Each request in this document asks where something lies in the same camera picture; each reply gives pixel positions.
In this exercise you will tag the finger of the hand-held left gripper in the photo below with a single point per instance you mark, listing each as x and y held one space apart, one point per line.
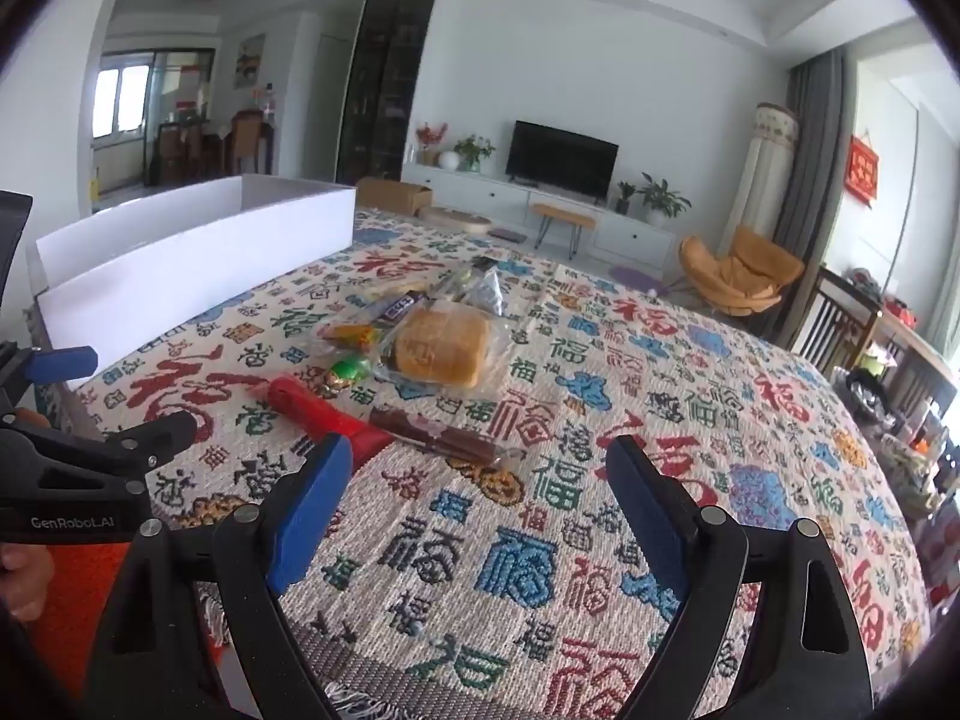
161 439
67 364

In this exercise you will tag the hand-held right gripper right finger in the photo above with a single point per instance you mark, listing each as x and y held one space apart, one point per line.
645 510

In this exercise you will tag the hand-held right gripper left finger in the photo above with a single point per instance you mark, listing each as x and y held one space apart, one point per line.
315 510

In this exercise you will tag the red packet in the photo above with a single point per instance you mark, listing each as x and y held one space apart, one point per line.
315 409

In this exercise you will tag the green candy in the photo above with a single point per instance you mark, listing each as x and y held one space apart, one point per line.
349 371

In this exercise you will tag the dark red sausage stick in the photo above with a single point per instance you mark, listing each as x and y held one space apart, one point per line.
442 435

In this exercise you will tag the white cardboard box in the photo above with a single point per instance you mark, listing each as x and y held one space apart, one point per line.
187 270

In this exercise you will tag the orange packet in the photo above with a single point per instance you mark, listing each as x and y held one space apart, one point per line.
349 334

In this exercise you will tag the bread loaf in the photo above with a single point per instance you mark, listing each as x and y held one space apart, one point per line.
442 349

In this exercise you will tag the purple candy bar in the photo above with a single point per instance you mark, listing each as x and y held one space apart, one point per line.
397 307

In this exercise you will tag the grey triangular packet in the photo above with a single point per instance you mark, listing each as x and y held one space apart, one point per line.
487 289

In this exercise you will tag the person's left hand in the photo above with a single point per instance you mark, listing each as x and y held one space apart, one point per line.
22 581

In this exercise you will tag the person's orange clothing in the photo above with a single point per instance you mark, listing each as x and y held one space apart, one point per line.
86 615

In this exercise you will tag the printed woven blanket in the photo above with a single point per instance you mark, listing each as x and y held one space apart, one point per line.
525 465

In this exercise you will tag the purple floor mat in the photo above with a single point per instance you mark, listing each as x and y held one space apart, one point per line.
634 276

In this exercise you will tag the balcony window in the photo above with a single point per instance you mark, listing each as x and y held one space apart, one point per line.
127 120

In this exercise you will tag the orange lounge chair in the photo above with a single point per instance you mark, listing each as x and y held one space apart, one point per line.
742 270

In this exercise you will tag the dark wooden chair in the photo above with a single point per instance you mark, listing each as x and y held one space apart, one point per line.
832 315

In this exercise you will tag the cluttered wooden side table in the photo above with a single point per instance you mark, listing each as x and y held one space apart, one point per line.
900 390

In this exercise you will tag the wooden stool with metal legs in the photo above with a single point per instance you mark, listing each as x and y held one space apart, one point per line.
562 214

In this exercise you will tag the large potted green plant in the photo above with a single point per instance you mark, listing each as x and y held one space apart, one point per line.
664 199

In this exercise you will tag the small potted green plant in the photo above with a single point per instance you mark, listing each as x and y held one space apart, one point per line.
625 196

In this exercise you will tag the brown cardboard box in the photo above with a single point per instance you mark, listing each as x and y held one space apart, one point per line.
394 195

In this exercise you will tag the white television cabinet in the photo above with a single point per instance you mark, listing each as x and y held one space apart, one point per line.
495 195

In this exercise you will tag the cloth-covered standing air conditioner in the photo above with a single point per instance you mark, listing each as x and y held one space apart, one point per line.
761 172

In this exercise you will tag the black television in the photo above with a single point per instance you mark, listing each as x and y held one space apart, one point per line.
562 161

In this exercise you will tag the white round vase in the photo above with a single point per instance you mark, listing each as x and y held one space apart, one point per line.
448 161

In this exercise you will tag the red flowers in vase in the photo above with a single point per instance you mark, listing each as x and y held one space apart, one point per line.
430 139

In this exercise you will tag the grey curtain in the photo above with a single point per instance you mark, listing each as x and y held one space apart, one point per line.
810 157

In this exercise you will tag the leafy plant in glass vase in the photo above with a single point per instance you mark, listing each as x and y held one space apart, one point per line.
472 151

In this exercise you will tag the dark glass display cabinet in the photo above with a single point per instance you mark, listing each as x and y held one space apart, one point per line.
382 82

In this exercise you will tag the framed wall painting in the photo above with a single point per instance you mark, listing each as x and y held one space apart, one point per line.
250 60

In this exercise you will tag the red wall hanging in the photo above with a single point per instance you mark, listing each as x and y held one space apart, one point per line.
862 169

